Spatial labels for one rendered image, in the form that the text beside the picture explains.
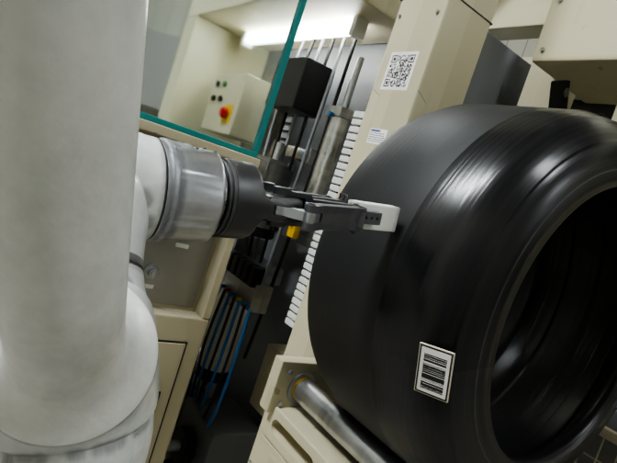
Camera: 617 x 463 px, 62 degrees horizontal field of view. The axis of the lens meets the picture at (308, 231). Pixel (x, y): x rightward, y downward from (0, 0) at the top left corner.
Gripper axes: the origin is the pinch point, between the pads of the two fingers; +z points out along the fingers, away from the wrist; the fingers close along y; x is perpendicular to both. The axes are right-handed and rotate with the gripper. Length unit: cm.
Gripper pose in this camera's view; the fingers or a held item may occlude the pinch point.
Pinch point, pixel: (372, 216)
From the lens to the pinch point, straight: 59.8
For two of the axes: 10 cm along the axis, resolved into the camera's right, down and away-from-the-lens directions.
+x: -2.0, 9.7, 1.6
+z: 8.1, 0.7, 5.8
